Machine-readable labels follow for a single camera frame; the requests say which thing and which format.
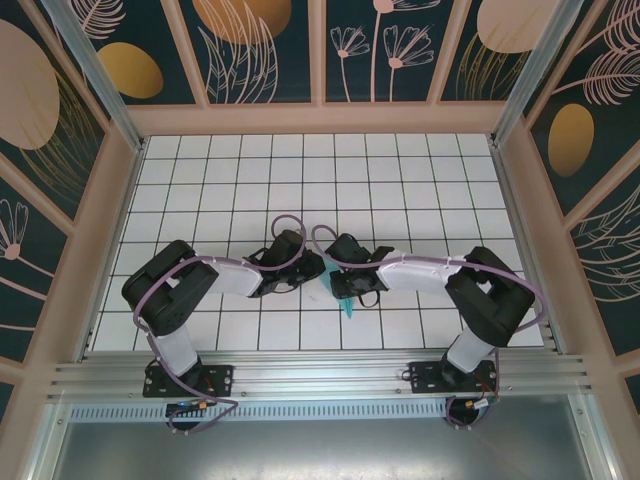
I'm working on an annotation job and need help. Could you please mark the light blue cloth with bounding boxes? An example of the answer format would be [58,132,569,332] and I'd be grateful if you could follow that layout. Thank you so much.
[316,257,359,322]

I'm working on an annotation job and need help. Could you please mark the grey metal sheet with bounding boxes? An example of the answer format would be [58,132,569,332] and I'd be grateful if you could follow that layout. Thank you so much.
[47,418,596,480]

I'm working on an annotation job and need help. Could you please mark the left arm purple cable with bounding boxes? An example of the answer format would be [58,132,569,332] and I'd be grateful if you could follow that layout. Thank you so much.
[132,214,308,437]

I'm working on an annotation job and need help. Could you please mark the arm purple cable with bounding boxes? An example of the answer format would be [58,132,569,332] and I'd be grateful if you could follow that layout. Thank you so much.
[312,224,546,432]
[132,214,308,437]

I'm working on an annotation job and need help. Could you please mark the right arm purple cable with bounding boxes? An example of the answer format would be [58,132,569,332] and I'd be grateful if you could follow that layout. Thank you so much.
[312,224,546,432]

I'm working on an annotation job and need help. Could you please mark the aluminium mounting rail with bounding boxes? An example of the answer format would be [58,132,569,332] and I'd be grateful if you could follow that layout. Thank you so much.
[47,352,596,401]

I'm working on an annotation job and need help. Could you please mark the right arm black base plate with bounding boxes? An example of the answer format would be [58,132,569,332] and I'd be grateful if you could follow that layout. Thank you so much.
[408,360,500,396]

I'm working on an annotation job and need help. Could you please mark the slotted grey cable duct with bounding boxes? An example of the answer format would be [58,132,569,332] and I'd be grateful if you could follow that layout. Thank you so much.
[69,402,450,422]

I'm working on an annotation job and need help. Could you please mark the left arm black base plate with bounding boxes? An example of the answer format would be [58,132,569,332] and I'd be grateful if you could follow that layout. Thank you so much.
[143,364,235,399]

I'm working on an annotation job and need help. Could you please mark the aluminium side rail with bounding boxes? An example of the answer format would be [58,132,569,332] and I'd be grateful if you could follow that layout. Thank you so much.
[492,142,564,356]

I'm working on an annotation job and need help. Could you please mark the aluminium frame post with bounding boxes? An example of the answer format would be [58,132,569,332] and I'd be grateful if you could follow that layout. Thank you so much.
[40,0,147,154]
[489,0,596,147]

